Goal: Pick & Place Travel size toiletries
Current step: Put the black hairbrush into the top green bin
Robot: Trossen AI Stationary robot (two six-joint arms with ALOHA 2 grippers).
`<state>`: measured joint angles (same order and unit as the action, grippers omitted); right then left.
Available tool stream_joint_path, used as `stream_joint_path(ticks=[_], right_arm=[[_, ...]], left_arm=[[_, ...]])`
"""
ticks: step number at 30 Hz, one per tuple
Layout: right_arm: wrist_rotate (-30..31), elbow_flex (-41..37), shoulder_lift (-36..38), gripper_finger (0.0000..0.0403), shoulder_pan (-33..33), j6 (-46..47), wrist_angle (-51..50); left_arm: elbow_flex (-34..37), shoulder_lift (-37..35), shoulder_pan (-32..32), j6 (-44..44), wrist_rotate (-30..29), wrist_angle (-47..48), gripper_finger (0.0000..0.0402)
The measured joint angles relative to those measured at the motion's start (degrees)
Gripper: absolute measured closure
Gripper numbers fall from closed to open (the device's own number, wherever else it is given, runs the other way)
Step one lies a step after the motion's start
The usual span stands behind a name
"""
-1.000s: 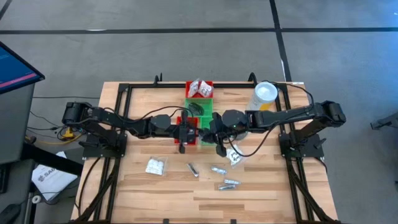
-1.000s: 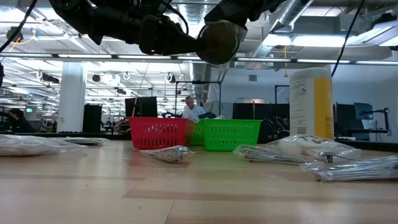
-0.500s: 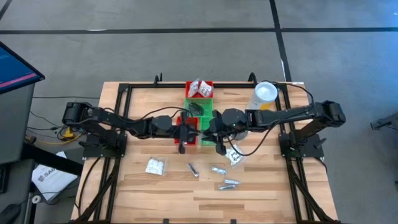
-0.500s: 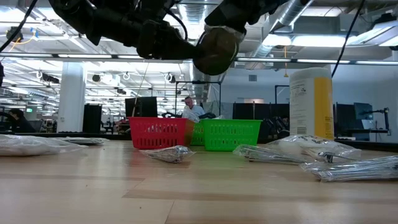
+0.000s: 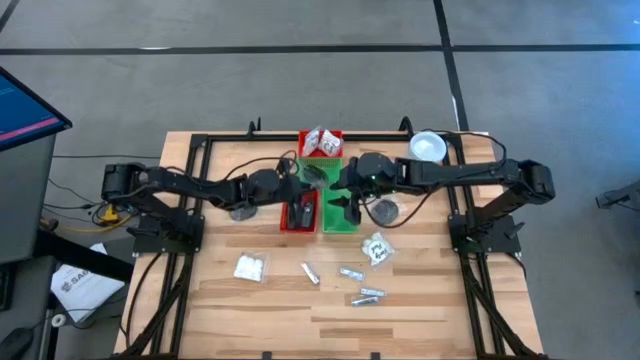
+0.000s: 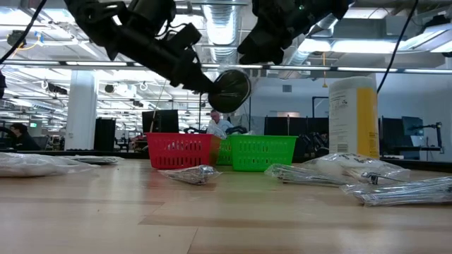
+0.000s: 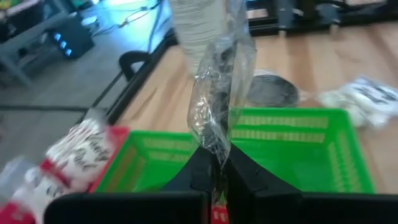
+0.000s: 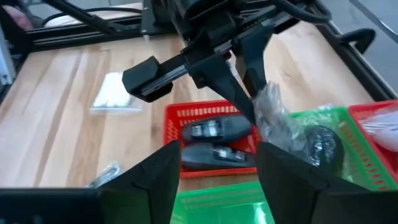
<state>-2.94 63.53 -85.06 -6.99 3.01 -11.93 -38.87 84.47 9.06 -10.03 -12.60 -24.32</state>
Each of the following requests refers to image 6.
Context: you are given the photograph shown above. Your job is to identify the white yellow wipes canister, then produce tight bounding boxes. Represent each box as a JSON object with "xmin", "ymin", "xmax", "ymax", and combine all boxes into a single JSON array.
[{"xmin": 328, "ymin": 75, "xmax": 381, "ymax": 160}]

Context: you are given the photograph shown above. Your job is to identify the black cabinet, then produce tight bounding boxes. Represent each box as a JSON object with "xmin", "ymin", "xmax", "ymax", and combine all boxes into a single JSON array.
[{"xmin": 93, "ymin": 117, "xmax": 117, "ymax": 152}]

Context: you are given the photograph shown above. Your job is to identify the black monitor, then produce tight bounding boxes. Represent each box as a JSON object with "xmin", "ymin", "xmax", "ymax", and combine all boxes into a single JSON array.
[{"xmin": 141, "ymin": 109, "xmax": 180, "ymax": 134}]

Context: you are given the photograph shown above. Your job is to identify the silver slanted ventilation duct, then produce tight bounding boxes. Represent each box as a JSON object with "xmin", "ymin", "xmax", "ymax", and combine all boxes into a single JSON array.
[{"xmin": 287, "ymin": 16, "xmax": 336, "ymax": 68}]

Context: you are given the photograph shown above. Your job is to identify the white pillar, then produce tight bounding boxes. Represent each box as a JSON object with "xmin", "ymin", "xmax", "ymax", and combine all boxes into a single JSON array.
[{"xmin": 64, "ymin": 69, "xmax": 98, "ymax": 151}]

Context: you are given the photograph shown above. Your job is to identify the cotton ball vanity pack bag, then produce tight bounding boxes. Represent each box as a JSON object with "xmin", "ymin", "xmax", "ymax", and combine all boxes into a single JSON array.
[{"xmin": 302, "ymin": 155, "xmax": 413, "ymax": 186}]

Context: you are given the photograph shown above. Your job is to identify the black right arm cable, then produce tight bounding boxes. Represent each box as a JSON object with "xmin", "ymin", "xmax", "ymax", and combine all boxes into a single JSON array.
[{"xmin": 375, "ymin": 0, "xmax": 420, "ymax": 95}]

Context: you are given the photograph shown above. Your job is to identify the yellow hanging pole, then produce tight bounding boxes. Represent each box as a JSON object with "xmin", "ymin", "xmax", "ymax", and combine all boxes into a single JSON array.
[{"xmin": 320, "ymin": 52, "xmax": 328, "ymax": 89}]

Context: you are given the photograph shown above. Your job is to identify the bagged metal nail clipper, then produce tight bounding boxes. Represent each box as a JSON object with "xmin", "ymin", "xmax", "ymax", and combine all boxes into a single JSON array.
[
  {"xmin": 358, "ymin": 190, "xmax": 452, "ymax": 208},
  {"xmin": 340, "ymin": 176, "xmax": 452, "ymax": 197},
  {"xmin": 263, "ymin": 163, "xmax": 350, "ymax": 188},
  {"xmin": 157, "ymin": 164, "xmax": 223, "ymax": 187}
]

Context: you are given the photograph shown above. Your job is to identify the black ceiling device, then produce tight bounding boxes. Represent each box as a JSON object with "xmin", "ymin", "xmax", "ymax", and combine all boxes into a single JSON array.
[{"xmin": 6, "ymin": 29, "xmax": 28, "ymax": 49}]

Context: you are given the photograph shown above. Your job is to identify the black partition panels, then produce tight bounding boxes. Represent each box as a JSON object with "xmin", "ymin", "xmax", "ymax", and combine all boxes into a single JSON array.
[{"xmin": 263, "ymin": 116, "xmax": 330, "ymax": 164}]

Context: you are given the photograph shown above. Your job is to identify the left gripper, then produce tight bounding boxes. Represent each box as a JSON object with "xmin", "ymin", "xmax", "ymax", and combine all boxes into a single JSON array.
[{"xmin": 112, "ymin": 21, "xmax": 222, "ymax": 94}]

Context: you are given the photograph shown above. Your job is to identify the red plastic basket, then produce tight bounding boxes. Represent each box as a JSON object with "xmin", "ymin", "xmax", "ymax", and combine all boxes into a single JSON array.
[{"xmin": 145, "ymin": 132, "xmax": 222, "ymax": 171}]

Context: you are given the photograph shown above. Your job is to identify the long ceiling light strip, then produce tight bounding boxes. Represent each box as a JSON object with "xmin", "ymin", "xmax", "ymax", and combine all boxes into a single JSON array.
[{"xmin": 0, "ymin": 59, "xmax": 452, "ymax": 74}]

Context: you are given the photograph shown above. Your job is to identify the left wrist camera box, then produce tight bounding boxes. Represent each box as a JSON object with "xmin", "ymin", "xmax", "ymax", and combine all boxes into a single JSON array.
[{"xmin": 165, "ymin": 22, "xmax": 203, "ymax": 51}]

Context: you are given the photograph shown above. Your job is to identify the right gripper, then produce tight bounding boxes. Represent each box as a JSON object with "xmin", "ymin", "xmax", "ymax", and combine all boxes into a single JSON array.
[{"xmin": 237, "ymin": 0, "xmax": 330, "ymax": 67}]

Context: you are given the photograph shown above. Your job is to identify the bagged black round disc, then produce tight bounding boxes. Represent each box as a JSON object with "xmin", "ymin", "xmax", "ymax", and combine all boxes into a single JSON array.
[{"xmin": 207, "ymin": 68, "xmax": 253, "ymax": 114}]

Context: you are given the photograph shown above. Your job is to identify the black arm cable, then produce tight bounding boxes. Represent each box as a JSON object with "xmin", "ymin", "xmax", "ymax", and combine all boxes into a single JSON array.
[
  {"xmin": 375, "ymin": 0, "xmax": 420, "ymax": 95},
  {"xmin": 0, "ymin": 0, "xmax": 49, "ymax": 65}
]

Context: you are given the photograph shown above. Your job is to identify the silver round ventilation duct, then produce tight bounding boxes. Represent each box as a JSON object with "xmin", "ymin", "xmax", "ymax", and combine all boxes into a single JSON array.
[{"xmin": 201, "ymin": 3, "xmax": 244, "ymax": 64}]

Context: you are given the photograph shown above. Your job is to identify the dark desk monitor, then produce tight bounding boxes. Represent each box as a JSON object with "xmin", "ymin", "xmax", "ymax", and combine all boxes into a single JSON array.
[{"xmin": 401, "ymin": 116, "xmax": 425, "ymax": 138}]

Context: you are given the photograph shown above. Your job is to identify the bright ceiling light panel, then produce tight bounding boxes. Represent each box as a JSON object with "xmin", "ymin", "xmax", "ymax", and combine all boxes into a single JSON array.
[{"xmin": 299, "ymin": 37, "xmax": 398, "ymax": 55}]

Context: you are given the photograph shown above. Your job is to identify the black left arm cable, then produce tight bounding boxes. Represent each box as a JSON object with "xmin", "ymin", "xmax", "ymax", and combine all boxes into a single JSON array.
[{"xmin": 0, "ymin": 0, "xmax": 49, "ymax": 65}]

